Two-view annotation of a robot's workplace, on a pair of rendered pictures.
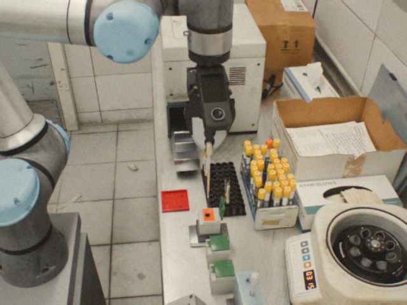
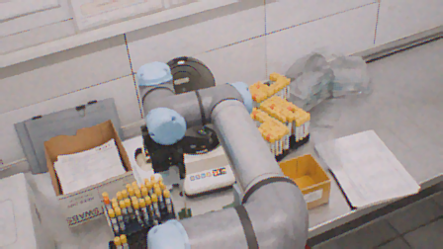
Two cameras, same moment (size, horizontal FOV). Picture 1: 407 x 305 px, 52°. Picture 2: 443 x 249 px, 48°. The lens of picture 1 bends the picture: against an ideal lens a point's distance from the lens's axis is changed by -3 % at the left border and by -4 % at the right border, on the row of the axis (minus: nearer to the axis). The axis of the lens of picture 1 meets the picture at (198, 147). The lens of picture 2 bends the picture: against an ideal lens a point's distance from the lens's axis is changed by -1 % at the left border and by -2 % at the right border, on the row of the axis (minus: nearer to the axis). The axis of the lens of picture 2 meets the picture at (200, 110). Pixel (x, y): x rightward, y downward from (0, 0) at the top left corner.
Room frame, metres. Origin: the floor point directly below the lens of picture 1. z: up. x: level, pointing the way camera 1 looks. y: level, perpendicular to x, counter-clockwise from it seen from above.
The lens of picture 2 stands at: (0.76, 0.89, 2.07)
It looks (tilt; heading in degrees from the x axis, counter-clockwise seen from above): 38 degrees down; 258
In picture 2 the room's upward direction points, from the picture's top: 7 degrees counter-clockwise
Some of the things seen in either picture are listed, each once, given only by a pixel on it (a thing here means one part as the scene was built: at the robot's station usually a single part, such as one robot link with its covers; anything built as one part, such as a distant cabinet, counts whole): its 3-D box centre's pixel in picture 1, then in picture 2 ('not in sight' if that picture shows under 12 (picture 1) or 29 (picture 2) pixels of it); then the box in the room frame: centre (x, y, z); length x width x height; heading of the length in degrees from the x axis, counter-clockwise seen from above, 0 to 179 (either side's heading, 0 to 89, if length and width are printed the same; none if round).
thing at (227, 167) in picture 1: (223, 175); (136, 234); (0.79, -0.06, 0.93); 0.17 x 0.09 x 0.11; 7
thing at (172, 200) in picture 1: (174, 200); not in sight; (0.75, 0.06, 0.88); 0.07 x 0.07 x 0.01; 6
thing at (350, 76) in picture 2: not in sight; (348, 70); (-0.15, -0.55, 0.94); 0.20 x 0.17 x 0.14; 158
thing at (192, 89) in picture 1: (208, 77); (163, 143); (0.67, -0.02, 1.28); 0.09 x 0.08 x 0.12; 6
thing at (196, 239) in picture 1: (208, 231); not in sight; (0.64, -0.02, 0.89); 0.09 x 0.05 x 0.04; 95
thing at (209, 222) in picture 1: (208, 223); not in sight; (0.64, -0.02, 0.92); 0.05 x 0.04 x 0.06; 95
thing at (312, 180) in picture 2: not in sight; (301, 183); (0.27, -0.08, 0.92); 0.13 x 0.13 x 0.10; 3
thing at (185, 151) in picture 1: (184, 138); not in sight; (0.95, 0.04, 0.92); 0.21 x 0.07 x 0.05; 6
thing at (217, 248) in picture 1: (217, 251); not in sight; (0.57, -0.04, 0.91); 0.05 x 0.04 x 0.07; 96
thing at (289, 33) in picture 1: (276, 30); not in sight; (1.58, -0.30, 0.97); 0.31 x 0.23 x 0.18; 0
